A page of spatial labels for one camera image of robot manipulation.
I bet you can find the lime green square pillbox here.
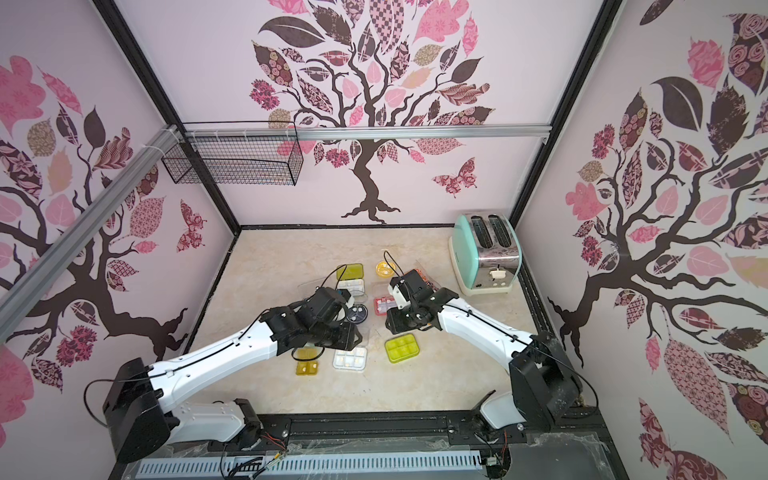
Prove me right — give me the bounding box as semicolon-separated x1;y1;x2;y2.
384;333;420;364

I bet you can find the yellow small pillbox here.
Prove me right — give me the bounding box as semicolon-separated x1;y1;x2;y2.
295;360;319;376

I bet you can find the white square pillbox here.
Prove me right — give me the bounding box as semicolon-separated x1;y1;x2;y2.
332;347;368;371

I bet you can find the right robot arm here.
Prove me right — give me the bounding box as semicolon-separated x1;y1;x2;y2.
385;270;583;431

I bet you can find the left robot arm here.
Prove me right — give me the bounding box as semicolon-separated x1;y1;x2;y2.
102;287;362;464

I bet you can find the orange small pillbox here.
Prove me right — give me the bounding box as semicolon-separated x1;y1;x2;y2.
416;268;440;290

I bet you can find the pink rectangular pillbox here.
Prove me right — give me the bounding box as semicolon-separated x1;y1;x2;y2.
373;295;397;316

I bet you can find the navy round pillbox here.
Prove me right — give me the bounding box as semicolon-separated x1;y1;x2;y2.
346;303;369;325

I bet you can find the lime green open pillbox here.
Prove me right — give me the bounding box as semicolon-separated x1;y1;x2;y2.
335;263;365;296

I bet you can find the yellow round pillbox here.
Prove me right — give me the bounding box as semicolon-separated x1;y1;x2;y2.
375;261;396;279

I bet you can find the mint green toaster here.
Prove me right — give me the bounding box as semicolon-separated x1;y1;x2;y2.
449;211;523;296

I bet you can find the black wire basket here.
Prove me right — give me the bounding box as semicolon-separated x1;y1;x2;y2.
162;120;304;186

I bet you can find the white cable duct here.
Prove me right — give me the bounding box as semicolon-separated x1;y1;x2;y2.
128;450;484;479

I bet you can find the aluminium rail bar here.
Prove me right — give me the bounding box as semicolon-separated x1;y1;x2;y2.
183;123;552;141

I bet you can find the left aluminium rail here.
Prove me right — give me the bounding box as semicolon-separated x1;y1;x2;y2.
1;125;180;342

